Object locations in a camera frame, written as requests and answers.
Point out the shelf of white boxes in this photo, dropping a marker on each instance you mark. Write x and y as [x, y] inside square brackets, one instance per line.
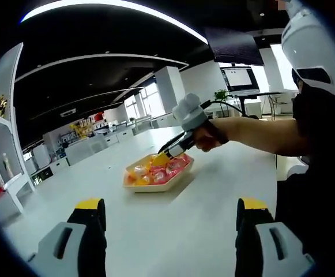
[98, 116]

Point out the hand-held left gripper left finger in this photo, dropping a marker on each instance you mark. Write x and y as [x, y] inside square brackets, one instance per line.
[69, 251]

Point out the yellow crane model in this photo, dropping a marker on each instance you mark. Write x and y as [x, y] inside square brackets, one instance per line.
[79, 130]

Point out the cream drink bottle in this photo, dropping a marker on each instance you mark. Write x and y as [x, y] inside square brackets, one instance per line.
[7, 166]

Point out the white square pillar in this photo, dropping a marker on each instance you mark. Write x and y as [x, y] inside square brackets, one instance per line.
[170, 89]

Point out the ceiling air vent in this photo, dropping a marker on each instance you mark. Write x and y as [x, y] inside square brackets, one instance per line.
[67, 112]

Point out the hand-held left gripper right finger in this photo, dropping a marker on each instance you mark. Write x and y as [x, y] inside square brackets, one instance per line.
[256, 251]

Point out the cream hexagonal bowl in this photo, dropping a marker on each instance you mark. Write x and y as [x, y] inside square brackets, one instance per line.
[150, 188]

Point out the green potted plant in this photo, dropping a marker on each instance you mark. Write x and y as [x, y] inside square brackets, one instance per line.
[221, 94]

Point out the black standing desk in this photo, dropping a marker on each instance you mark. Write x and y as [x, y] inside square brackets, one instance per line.
[243, 105]

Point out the white desk dividers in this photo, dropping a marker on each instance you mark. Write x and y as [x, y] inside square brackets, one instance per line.
[83, 148]

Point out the monitor on stand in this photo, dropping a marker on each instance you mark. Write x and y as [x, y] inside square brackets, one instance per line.
[239, 78]

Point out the person's right hand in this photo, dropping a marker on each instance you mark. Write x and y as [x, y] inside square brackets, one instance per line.
[206, 141]

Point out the white box cabinets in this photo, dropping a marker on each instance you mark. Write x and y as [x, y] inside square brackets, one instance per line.
[41, 155]

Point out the white table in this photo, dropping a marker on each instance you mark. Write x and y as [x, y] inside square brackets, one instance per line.
[170, 231]

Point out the black hanging panel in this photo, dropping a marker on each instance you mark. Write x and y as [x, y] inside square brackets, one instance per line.
[233, 46]

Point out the white low cabinets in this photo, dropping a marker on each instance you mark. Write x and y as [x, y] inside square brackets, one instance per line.
[118, 137]

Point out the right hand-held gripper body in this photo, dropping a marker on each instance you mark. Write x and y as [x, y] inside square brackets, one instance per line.
[190, 115]

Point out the person's black shirt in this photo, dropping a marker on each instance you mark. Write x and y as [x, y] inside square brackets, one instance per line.
[323, 173]

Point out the pile of marshmallow packets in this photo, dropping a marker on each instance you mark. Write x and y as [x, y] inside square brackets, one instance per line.
[158, 176]

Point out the white chest device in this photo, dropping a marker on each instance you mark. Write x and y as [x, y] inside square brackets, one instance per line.
[308, 43]

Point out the ceiling light strip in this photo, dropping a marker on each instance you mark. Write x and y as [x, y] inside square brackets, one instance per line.
[98, 3]

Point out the curved white ceiling band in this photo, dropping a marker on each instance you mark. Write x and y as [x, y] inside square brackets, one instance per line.
[98, 56]

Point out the white display shelf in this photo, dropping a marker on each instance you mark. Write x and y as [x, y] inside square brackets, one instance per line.
[3, 144]

